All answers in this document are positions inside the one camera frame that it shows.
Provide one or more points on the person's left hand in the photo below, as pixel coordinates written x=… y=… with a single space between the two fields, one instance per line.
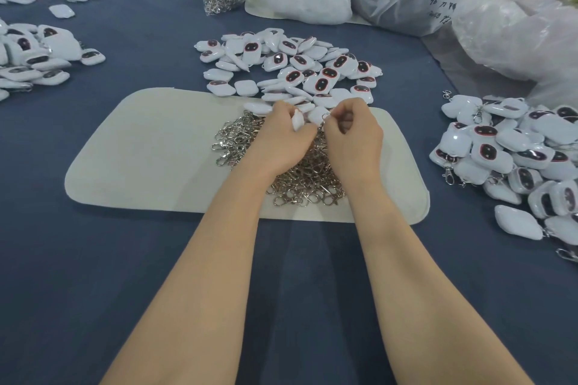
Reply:
x=280 y=145

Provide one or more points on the person's right hand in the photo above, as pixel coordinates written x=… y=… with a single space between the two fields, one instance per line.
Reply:
x=354 y=145

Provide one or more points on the white fob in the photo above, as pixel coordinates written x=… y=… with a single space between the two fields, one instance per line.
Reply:
x=297 y=119

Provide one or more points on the person's right forearm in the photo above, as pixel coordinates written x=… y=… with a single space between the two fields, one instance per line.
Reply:
x=429 y=290

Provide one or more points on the person's left forearm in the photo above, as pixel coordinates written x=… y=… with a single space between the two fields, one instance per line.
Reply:
x=208 y=290

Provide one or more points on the cream felt work mat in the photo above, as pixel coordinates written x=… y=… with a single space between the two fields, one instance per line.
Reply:
x=143 y=153

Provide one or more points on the crumpled clear plastic bag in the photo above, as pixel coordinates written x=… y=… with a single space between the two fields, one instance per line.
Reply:
x=527 y=35

